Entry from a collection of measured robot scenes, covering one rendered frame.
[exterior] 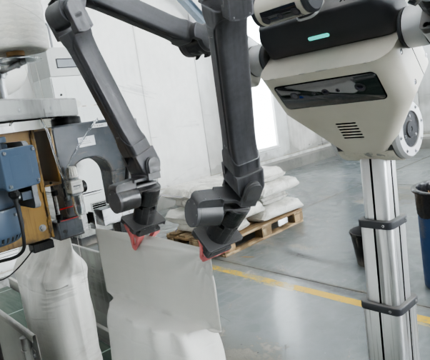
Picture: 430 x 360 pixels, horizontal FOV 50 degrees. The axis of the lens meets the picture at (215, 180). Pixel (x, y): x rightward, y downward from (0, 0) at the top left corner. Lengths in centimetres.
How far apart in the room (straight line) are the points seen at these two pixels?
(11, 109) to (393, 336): 120
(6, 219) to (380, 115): 92
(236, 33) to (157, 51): 597
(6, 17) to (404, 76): 91
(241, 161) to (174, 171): 585
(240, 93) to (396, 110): 50
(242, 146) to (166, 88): 587
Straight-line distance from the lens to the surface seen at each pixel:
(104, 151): 148
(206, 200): 87
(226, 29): 72
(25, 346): 160
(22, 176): 111
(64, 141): 142
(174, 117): 671
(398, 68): 111
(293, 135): 864
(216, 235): 96
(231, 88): 77
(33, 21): 123
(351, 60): 112
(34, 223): 140
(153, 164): 112
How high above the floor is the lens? 133
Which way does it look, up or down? 9 degrees down
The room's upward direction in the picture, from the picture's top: 8 degrees counter-clockwise
